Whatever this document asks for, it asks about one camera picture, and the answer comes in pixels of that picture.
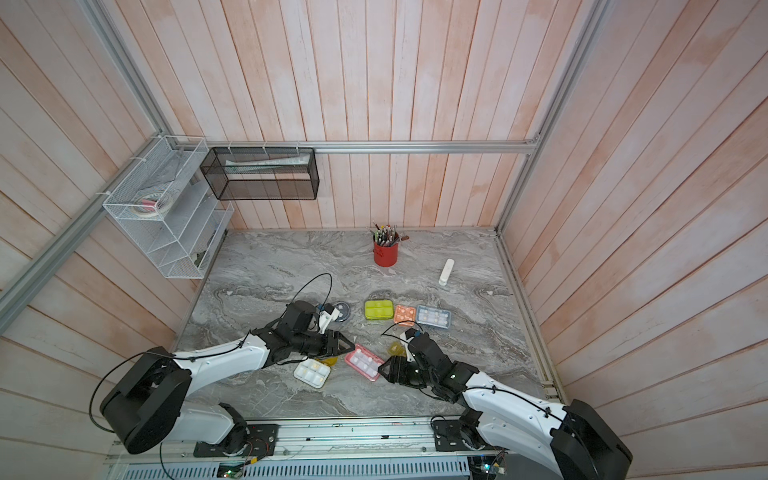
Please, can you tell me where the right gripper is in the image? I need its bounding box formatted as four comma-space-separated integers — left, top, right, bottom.
377, 354, 439, 388

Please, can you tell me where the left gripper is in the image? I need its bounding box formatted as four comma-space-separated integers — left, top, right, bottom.
292, 329, 356, 360

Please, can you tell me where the red pillbox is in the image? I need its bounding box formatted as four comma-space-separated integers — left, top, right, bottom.
344, 345, 384, 382

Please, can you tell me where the small yellow pillbox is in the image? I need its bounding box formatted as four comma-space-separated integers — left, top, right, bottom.
388, 341, 407, 358

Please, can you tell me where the green lid white pillbox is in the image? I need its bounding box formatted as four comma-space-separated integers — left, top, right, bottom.
364, 300, 395, 321

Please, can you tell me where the orange pillbox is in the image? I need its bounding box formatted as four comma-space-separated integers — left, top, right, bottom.
393, 304, 417, 328

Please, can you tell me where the blue pillbox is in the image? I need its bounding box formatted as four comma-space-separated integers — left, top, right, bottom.
416, 305, 452, 329

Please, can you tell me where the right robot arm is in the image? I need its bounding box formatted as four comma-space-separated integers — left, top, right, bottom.
378, 328, 633, 479

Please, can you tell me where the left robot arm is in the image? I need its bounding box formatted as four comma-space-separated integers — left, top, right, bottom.
98, 301, 355, 456

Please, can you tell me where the yellow lid white pillbox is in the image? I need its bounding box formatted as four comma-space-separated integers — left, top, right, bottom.
293, 359, 332, 389

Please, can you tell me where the red pen cup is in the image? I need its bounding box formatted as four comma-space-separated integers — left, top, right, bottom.
373, 241, 399, 268

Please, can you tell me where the white rectangular device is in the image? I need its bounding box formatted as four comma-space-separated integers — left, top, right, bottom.
438, 259, 455, 286

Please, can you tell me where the black mesh basket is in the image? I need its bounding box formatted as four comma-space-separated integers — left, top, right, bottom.
200, 146, 320, 201

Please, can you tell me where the tape roll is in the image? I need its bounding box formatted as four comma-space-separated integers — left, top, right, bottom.
131, 192, 172, 218

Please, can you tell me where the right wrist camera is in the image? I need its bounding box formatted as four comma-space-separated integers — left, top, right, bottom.
403, 338, 415, 362

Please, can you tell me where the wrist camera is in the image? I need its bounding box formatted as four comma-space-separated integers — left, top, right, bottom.
403, 338, 415, 362
318, 304, 341, 334

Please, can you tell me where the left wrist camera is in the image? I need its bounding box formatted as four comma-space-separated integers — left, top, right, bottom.
318, 304, 341, 334

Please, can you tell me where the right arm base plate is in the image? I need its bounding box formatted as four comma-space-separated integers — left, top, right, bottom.
430, 416, 502, 452

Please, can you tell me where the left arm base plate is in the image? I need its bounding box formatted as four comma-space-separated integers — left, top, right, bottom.
193, 423, 279, 459

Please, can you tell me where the white wire shelf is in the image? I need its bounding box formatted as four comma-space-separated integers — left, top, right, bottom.
103, 135, 234, 280

